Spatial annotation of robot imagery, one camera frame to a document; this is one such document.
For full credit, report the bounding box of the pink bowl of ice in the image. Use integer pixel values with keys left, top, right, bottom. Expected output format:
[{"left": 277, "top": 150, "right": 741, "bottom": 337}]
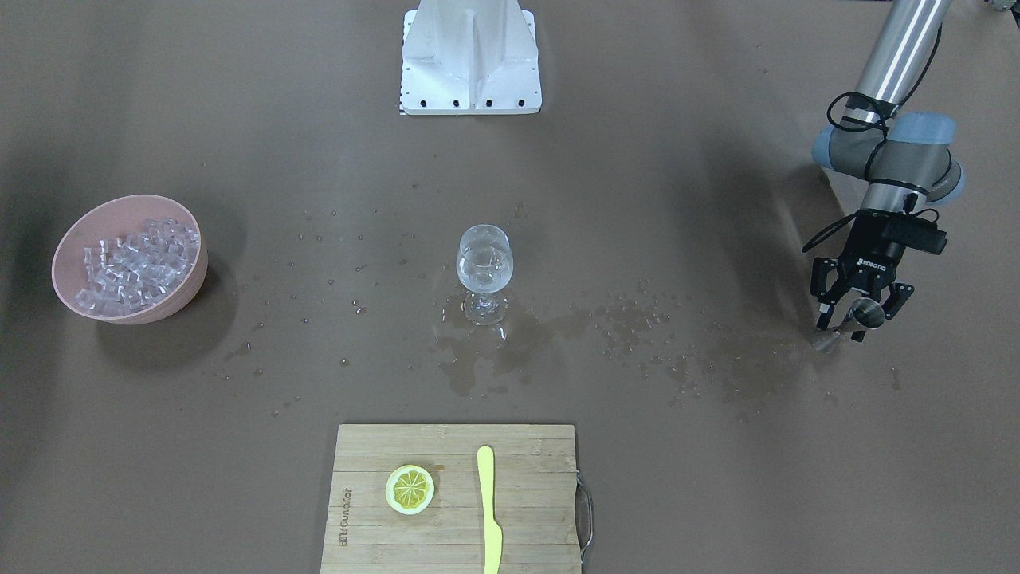
[{"left": 51, "top": 194, "right": 208, "bottom": 324}]

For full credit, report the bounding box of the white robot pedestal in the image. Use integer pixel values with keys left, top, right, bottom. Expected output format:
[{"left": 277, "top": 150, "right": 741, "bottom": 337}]
[{"left": 398, "top": 1, "right": 543, "bottom": 116}]

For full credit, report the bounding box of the steel cocktail jigger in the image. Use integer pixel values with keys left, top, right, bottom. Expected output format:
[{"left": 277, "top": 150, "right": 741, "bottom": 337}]
[{"left": 811, "top": 297, "right": 888, "bottom": 353}]

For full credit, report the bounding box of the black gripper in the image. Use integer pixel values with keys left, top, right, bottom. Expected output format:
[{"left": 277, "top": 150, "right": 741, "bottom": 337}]
[{"left": 811, "top": 210, "right": 915, "bottom": 342}]

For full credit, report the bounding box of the bamboo cutting board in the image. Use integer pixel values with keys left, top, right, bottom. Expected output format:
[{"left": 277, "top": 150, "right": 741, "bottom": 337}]
[{"left": 320, "top": 423, "right": 594, "bottom": 573}]

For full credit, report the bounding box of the clear wine glass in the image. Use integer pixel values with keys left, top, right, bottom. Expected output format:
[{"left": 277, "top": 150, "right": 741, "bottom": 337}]
[{"left": 456, "top": 224, "right": 514, "bottom": 324}]

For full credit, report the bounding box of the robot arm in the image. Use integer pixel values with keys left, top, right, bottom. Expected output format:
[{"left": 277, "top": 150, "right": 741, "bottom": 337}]
[{"left": 802, "top": 1, "right": 965, "bottom": 345}]

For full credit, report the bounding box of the yellow plastic knife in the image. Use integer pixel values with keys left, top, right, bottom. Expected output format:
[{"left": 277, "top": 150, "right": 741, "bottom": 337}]
[{"left": 477, "top": 446, "right": 504, "bottom": 574}]

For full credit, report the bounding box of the yellow lemon half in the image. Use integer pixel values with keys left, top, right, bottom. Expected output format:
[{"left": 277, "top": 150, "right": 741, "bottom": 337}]
[{"left": 385, "top": 465, "right": 436, "bottom": 516}]

